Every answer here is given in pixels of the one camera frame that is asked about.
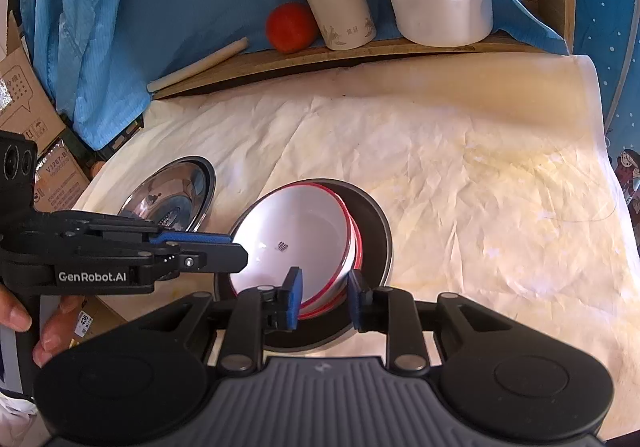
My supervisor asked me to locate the white rolling pin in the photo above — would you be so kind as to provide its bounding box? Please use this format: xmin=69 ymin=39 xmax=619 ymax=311
xmin=146 ymin=37 xmax=250 ymax=94

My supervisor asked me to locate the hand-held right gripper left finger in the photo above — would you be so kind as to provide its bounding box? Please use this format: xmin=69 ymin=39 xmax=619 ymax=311
xmin=129 ymin=267 xmax=305 ymax=373

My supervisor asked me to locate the stickered steel bowl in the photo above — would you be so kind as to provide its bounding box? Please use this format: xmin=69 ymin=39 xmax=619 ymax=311
xmin=117 ymin=156 xmax=217 ymax=234

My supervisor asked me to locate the dark crate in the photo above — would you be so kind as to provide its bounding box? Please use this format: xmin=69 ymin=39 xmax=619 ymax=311
xmin=112 ymin=114 xmax=147 ymax=154

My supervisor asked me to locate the blue dotted printed cloth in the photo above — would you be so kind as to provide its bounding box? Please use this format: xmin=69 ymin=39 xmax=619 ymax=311
xmin=470 ymin=0 xmax=640 ymax=278

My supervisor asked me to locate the black round plate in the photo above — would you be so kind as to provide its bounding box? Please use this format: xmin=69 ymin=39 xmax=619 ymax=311
xmin=214 ymin=179 xmax=395 ymax=354

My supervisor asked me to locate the curved wooden board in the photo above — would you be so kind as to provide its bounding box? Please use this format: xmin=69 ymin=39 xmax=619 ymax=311
xmin=150 ymin=0 xmax=577 ymax=101

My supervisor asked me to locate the white insulated tumbler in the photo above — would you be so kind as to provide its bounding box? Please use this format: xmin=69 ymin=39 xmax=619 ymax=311
xmin=299 ymin=0 xmax=378 ymax=52

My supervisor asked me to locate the light blue cloth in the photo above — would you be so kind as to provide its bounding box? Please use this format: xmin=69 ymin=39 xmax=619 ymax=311
xmin=14 ymin=0 xmax=572 ymax=164

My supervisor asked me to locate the brown labelled cardboard box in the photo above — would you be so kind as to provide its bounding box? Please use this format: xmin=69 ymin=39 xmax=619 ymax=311
xmin=34 ymin=137 xmax=102 ymax=224

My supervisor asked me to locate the printed cardboard box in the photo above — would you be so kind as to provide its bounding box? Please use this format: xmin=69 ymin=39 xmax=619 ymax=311
xmin=0 ymin=12 xmax=69 ymax=150

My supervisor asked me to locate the red ball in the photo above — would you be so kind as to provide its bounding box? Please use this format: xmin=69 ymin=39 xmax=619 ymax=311
xmin=265 ymin=3 xmax=320 ymax=54

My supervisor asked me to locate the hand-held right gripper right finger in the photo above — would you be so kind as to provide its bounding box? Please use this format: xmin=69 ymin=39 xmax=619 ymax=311
xmin=347 ymin=269 xmax=522 ymax=373

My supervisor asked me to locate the white bowl red rim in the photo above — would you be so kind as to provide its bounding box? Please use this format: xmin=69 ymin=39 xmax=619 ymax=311
xmin=227 ymin=182 xmax=358 ymax=315
xmin=300 ymin=197 xmax=365 ymax=319

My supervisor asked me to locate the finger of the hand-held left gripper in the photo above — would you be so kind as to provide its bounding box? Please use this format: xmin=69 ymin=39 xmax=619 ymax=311
xmin=90 ymin=223 xmax=234 ymax=249
xmin=151 ymin=245 xmax=250 ymax=281

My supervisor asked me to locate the person's left hand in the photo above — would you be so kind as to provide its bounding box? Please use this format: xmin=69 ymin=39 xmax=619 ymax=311
xmin=0 ymin=287 xmax=85 ymax=369

